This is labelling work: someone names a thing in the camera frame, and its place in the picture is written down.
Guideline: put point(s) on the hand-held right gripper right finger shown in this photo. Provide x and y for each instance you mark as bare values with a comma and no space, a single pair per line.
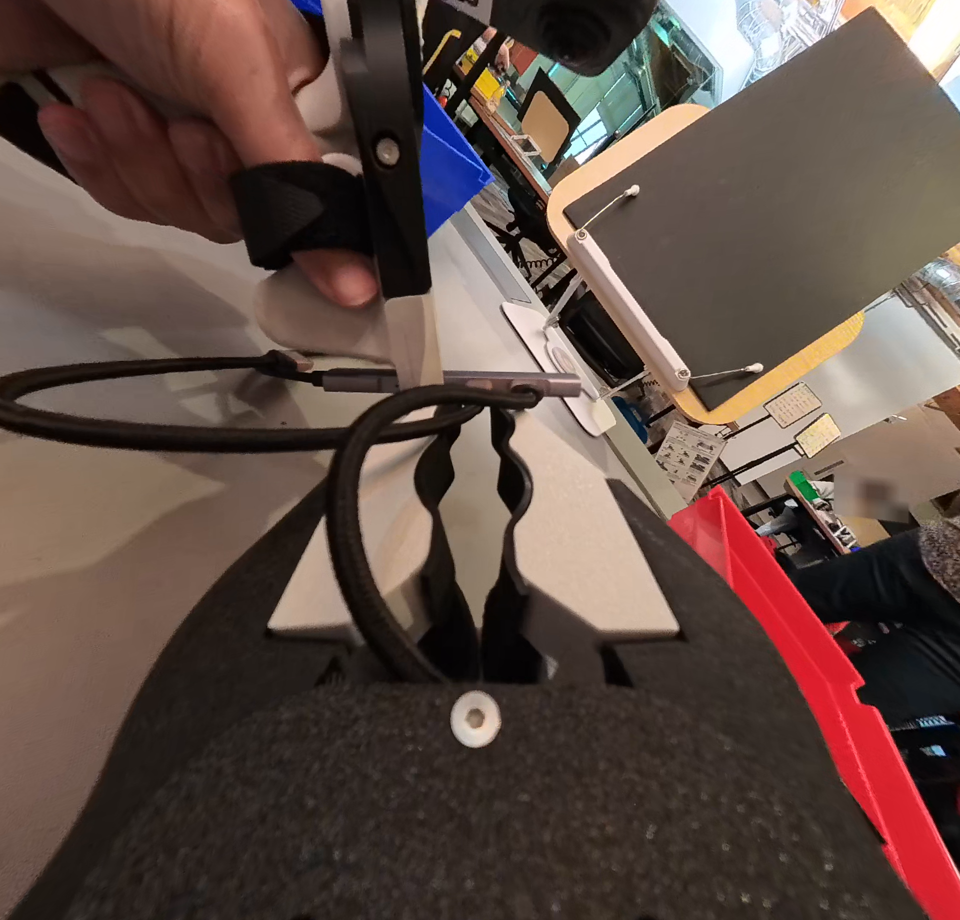
592,560

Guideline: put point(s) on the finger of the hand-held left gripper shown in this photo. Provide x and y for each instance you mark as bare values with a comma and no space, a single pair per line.
315,324
412,339

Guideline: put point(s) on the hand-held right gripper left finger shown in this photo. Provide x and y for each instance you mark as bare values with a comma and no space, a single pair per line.
307,605

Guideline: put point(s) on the grey hub stick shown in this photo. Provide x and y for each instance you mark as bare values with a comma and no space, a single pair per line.
480,380

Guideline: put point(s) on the grey desk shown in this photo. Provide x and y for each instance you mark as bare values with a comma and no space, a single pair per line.
150,530

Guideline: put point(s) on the person's left hand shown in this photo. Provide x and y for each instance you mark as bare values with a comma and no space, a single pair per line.
150,50

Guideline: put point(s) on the blue plastic bin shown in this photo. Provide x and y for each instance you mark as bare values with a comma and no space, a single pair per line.
450,163

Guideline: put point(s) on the wooden table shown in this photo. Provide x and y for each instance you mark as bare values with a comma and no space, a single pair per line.
499,140

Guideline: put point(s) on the printed instruction sheet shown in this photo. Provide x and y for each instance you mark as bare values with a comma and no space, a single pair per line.
686,459

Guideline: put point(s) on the beige backed chair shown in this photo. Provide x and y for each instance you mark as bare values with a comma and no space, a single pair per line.
544,122

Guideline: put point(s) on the black office chair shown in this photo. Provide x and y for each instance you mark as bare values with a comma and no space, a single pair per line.
525,223

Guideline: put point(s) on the red plastic bin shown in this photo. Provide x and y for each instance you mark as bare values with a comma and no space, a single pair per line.
757,598

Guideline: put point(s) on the small yellow label card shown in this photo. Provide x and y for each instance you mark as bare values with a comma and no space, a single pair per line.
817,434
793,404

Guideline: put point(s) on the black divider board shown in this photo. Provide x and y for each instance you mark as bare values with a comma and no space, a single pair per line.
787,223

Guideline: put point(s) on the white board bracket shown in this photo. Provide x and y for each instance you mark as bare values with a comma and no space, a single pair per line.
630,305

